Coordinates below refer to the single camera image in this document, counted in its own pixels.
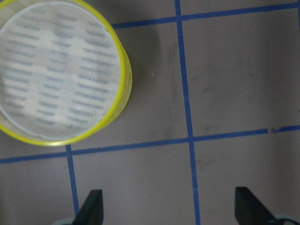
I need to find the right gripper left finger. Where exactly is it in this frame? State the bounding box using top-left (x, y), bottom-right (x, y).
top-left (73, 189), bottom-right (104, 225)

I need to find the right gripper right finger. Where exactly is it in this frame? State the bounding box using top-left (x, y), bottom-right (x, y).
top-left (234, 187), bottom-right (276, 225)

